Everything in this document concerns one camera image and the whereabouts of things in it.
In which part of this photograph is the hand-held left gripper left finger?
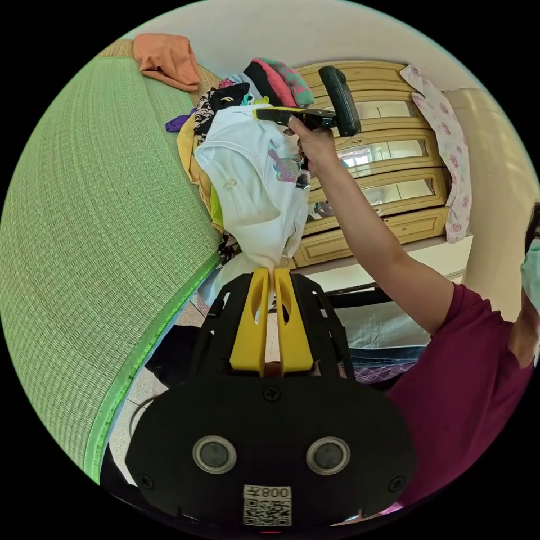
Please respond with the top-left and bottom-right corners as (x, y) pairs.
(229, 268), (269, 377)

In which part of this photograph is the pile of clothes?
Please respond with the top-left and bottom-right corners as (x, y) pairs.
(164, 57), (316, 264)

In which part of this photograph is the person's right hand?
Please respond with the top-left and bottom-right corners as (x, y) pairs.
(285, 115), (343, 178)

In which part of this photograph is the bed with green woven mat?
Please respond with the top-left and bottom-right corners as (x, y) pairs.
(0, 39), (225, 486)

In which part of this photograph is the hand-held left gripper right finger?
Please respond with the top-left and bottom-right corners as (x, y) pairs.
(273, 268), (314, 377)

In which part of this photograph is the person's body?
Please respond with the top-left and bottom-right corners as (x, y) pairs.
(386, 202), (540, 516)

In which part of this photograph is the white short sleeve shirt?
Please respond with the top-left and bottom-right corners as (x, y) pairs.
(194, 103), (312, 272)

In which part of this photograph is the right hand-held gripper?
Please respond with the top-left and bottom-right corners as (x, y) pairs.
(253, 107), (339, 131)

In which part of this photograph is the white floral garment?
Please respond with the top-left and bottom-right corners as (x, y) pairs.
(399, 64), (472, 245)

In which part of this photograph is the orange garment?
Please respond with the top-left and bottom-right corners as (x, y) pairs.
(133, 33), (201, 92)

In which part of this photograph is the yellow wooden cupboard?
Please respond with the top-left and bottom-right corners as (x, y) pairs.
(290, 60), (453, 269)

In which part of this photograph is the person's right forearm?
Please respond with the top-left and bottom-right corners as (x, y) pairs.
(313, 158), (457, 339)

